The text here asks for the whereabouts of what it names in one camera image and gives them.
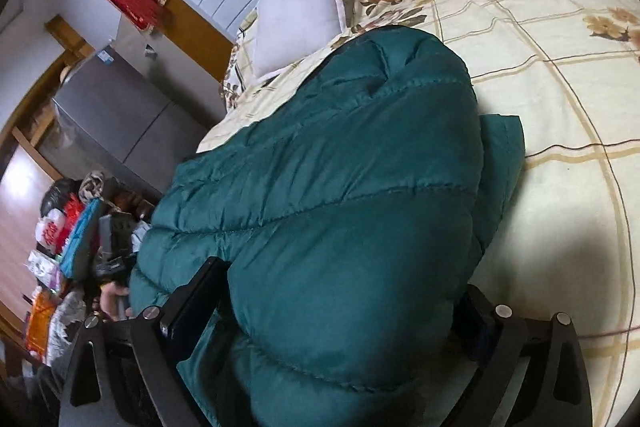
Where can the red and white plastic bag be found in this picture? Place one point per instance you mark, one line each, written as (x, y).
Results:
(50, 229)

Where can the orange wooden panel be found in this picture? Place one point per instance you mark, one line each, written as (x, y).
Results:
(197, 32)

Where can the person's left hand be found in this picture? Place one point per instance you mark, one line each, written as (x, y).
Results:
(111, 299)

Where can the teal bag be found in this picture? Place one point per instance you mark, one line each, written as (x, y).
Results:
(82, 239)

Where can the black plastic bag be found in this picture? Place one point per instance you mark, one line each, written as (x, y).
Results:
(60, 197)

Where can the cream floral checked bedsheet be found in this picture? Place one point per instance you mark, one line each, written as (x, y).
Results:
(550, 107)

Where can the white pillow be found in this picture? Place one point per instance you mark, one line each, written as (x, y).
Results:
(300, 17)

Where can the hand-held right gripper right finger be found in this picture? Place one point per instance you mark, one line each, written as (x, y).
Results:
(481, 332)

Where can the grey refrigerator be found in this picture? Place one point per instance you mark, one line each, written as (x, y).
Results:
(130, 122)

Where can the leopard print cloth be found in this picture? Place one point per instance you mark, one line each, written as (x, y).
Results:
(92, 186)

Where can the teal puffer jacket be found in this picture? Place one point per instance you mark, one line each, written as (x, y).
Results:
(325, 217)

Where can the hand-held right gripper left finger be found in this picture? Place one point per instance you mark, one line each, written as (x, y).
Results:
(197, 297)

